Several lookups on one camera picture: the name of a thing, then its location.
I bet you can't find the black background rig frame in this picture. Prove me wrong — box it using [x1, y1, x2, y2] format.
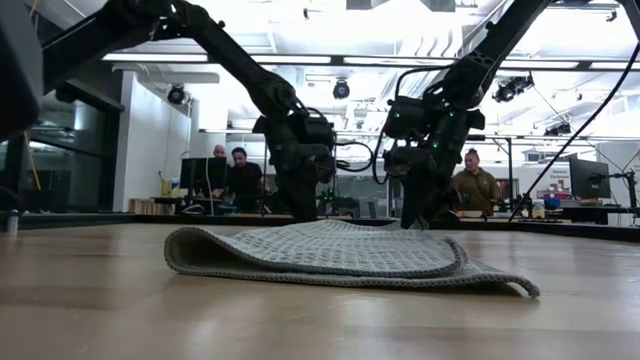
[199, 128, 516, 216]

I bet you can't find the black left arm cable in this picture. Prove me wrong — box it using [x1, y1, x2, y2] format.
[334, 141, 376, 174]

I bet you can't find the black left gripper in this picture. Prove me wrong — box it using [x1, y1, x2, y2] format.
[252, 108, 337, 224]

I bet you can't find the long ceiling light bar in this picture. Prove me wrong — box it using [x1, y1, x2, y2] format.
[94, 51, 640, 71]

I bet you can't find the black monitor on arm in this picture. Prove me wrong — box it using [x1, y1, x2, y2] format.
[568, 157, 612, 200]

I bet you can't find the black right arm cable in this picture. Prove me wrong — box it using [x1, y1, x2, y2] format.
[372, 63, 454, 186]

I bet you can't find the grey waffle microfiber towel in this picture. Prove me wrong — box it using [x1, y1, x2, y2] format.
[163, 218, 541, 299]

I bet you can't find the black computer monitor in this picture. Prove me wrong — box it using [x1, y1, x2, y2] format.
[179, 156, 229, 197]

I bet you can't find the black aluminium table frame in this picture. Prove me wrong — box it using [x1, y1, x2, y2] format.
[0, 212, 640, 244]

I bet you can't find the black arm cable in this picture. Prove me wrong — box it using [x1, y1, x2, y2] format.
[334, 141, 376, 174]
[372, 63, 454, 186]

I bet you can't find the black double ceiling spotlight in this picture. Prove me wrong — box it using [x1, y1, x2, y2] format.
[492, 73, 535, 104]

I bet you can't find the person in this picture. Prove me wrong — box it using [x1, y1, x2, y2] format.
[227, 146, 265, 214]
[451, 148, 502, 217]
[211, 144, 229, 199]

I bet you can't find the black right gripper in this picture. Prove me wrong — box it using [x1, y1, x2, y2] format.
[383, 95, 486, 230]

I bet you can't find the white wall sign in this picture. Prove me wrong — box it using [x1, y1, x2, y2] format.
[537, 164, 572, 200]

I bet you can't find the wooden crate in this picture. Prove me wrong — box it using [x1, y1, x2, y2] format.
[128, 198, 176, 216]

